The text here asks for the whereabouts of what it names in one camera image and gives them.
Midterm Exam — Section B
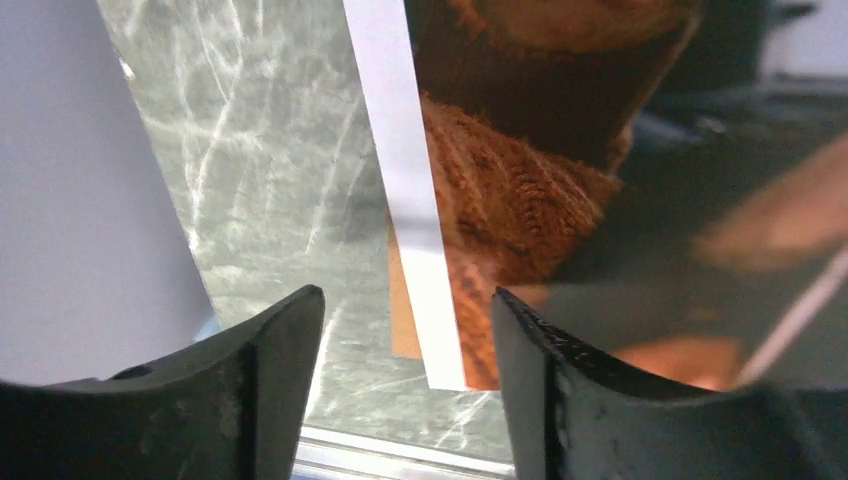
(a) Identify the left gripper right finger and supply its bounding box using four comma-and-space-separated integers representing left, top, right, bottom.
492, 288, 847, 479

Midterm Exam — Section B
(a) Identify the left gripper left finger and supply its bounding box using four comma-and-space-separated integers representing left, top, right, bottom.
1, 285, 325, 479

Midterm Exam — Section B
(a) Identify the glossy photo print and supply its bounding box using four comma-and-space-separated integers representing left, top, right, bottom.
345, 1, 847, 391

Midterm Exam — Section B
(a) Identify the brown backing board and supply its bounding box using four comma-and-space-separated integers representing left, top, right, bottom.
387, 219, 422, 360

